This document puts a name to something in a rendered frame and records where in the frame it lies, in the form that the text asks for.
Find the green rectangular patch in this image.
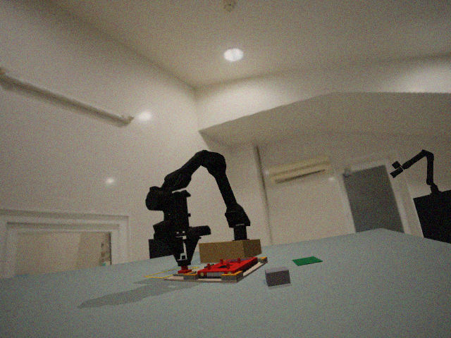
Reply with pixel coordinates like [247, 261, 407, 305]
[292, 256, 323, 266]

